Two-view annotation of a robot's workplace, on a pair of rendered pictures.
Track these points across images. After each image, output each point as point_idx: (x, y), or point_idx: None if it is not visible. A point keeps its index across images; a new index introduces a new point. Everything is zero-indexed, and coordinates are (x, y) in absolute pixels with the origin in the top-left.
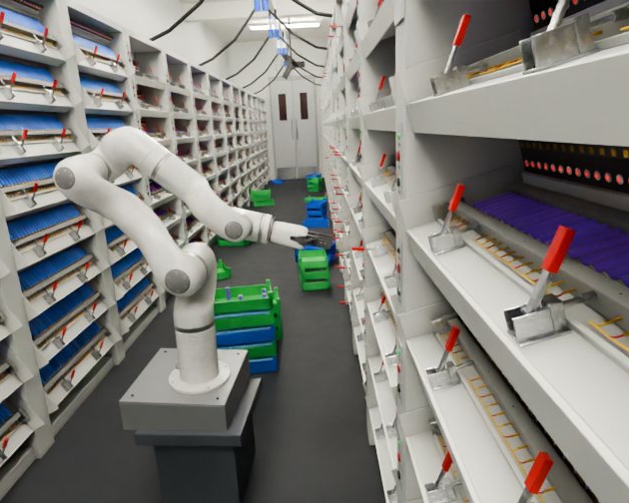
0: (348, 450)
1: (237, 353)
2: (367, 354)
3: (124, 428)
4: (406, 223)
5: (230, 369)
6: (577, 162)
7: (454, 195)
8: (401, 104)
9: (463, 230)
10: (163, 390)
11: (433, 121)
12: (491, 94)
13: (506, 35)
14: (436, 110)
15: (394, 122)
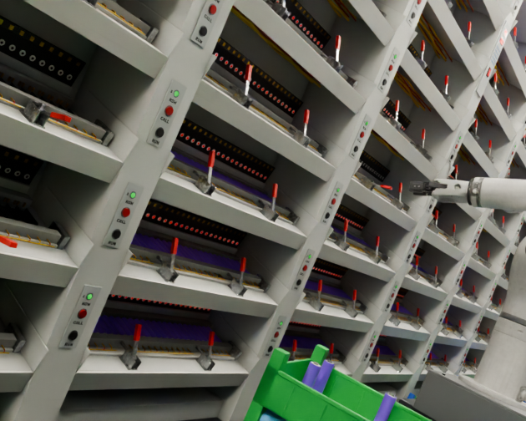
0: None
1: (445, 374)
2: (297, 304)
3: None
4: (447, 175)
5: (459, 374)
6: None
7: (457, 168)
8: (465, 126)
9: (449, 178)
10: None
11: (472, 148)
12: (487, 159)
13: None
14: (476, 147)
15: (452, 122)
